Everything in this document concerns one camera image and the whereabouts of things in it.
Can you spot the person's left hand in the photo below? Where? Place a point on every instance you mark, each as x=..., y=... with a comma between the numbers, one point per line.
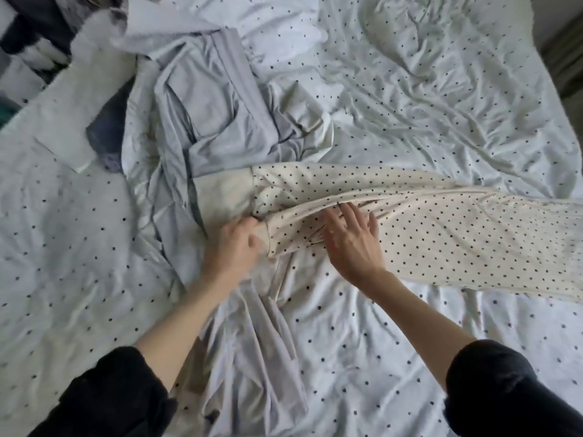
x=232, y=255

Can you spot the person's right hand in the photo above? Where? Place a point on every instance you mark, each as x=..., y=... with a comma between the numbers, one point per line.
x=355, y=250

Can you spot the cream polka dot pants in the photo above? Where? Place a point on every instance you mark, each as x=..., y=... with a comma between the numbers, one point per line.
x=437, y=232

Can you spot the blue denim jeans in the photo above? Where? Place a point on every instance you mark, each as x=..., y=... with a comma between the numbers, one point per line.
x=109, y=136

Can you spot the cream white jacket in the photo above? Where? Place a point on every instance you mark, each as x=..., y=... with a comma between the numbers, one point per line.
x=77, y=95

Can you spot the person's right forearm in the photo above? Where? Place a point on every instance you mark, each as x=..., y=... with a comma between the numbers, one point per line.
x=419, y=323

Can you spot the person's left forearm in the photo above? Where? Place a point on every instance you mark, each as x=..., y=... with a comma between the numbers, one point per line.
x=178, y=337

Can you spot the white dotted bed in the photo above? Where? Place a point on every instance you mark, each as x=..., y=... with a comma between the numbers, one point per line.
x=437, y=95

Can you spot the white shoe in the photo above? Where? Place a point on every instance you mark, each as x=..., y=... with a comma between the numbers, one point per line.
x=53, y=45
x=32, y=57

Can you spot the white cardboard box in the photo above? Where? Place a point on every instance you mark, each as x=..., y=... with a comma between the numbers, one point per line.
x=20, y=77

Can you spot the blue patterned bag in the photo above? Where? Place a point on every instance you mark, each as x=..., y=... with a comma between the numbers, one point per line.
x=82, y=6

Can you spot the dark blue bin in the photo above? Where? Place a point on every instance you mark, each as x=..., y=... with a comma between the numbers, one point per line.
x=41, y=13

